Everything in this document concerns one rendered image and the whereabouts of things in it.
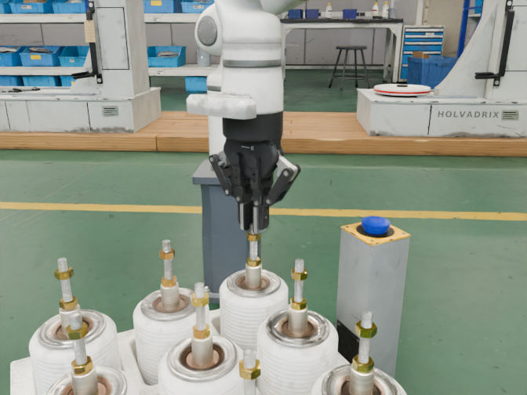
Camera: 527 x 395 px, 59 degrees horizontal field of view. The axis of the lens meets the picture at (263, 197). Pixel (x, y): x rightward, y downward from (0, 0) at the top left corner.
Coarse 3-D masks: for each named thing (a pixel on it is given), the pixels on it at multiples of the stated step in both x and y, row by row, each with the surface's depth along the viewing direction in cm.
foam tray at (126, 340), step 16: (288, 304) 73; (128, 336) 65; (128, 352) 62; (256, 352) 62; (16, 368) 59; (32, 368) 59; (128, 368) 59; (16, 384) 56; (32, 384) 56; (144, 384) 56; (256, 384) 62
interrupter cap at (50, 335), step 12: (84, 312) 58; (96, 312) 58; (48, 324) 55; (60, 324) 56; (96, 324) 55; (48, 336) 53; (60, 336) 54; (96, 336) 53; (48, 348) 52; (60, 348) 51; (72, 348) 52
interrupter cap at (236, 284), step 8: (240, 272) 68; (264, 272) 68; (272, 272) 67; (232, 280) 65; (240, 280) 66; (264, 280) 66; (272, 280) 65; (280, 280) 65; (232, 288) 63; (240, 288) 63; (248, 288) 64; (256, 288) 64; (264, 288) 63; (272, 288) 63; (248, 296) 61; (256, 296) 61; (264, 296) 62
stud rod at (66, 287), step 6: (60, 258) 52; (60, 264) 52; (66, 264) 52; (60, 270) 52; (66, 270) 52; (60, 282) 53; (66, 282) 52; (66, 288) 53; (66, 294) 53; (66, 300) 53
